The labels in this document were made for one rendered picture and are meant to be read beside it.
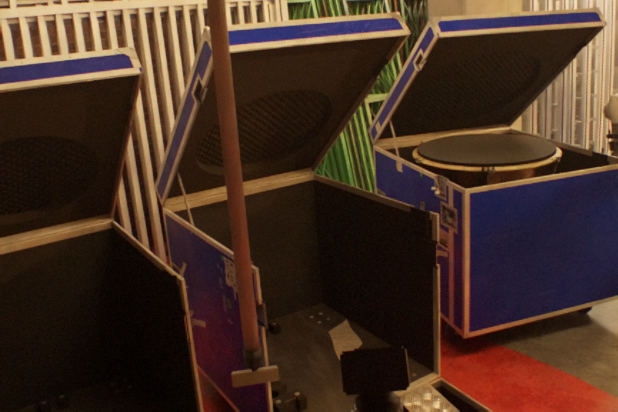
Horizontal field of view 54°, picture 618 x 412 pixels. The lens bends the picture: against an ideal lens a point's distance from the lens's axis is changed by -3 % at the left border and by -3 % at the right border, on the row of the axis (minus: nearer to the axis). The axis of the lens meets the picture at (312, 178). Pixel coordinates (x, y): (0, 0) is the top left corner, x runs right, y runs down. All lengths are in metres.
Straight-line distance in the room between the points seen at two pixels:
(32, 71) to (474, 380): 2.45
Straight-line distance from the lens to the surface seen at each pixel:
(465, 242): 3.14
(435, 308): 2.89
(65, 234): 2.98
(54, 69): 2.17
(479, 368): 3.44
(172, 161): 2.83
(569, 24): 3.59
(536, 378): 3.40
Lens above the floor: 1.82
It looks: 15 degrees down
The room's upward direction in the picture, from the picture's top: 4 degrees counter-clockwise
